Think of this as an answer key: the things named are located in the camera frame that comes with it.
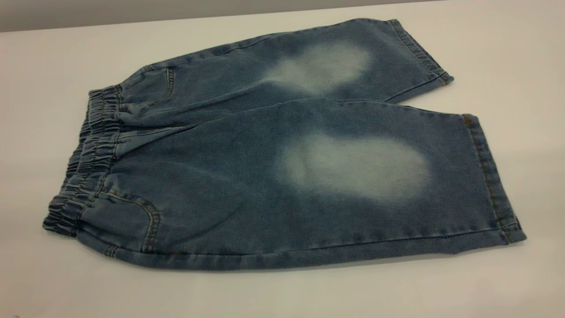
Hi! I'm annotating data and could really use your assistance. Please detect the blue denim pants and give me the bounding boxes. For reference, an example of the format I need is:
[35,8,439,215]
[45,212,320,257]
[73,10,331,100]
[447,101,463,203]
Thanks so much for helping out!
[42,18,527,271]

